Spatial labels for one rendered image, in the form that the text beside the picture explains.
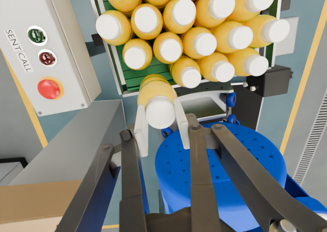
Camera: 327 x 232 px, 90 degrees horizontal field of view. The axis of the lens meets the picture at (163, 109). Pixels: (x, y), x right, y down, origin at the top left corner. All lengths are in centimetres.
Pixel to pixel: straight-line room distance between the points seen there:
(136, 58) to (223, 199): 29
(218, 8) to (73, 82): 29
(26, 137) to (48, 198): 149
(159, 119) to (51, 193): 48
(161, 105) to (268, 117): 179
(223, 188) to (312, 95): 186
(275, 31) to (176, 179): 34
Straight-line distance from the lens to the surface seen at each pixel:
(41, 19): 35
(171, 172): 38
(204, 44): 33
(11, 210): 65
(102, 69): 148
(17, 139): 213
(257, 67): 39
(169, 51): 32
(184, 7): 33
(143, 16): 32
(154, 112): 21
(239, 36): 36
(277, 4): 51
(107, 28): 33
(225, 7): 35
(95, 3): 44
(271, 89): 52
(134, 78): 52
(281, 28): 40
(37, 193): 66
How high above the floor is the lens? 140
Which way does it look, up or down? 66 degrees down
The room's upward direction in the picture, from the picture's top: 172 degrees clockwise
